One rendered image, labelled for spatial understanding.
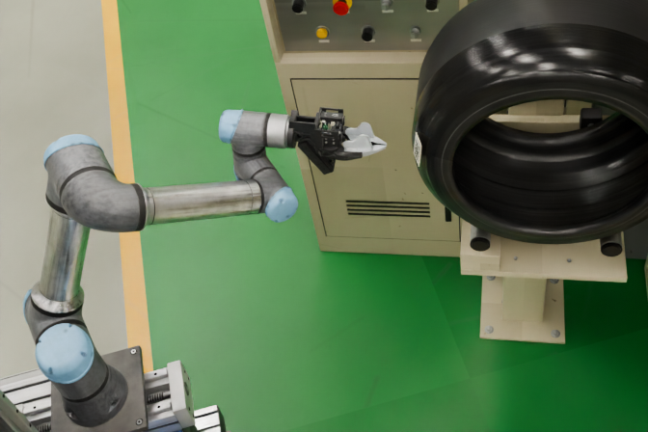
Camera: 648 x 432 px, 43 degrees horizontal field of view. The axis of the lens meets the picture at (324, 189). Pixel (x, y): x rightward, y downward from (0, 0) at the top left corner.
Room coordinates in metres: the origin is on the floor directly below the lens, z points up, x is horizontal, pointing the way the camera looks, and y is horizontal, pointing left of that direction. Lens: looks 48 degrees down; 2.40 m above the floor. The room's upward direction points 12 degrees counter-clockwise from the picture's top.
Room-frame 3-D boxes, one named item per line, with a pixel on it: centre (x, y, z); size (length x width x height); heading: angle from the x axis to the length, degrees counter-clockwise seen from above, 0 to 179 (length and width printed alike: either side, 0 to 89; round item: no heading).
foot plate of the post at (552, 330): (1.47, -0.56, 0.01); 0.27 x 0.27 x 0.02; 72
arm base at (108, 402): (1.03, 0.62, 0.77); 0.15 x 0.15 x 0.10
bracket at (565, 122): (1.39, -0.56, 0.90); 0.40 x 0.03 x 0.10; 72
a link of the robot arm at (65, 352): (1.04, 0.63, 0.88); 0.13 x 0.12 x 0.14; 20
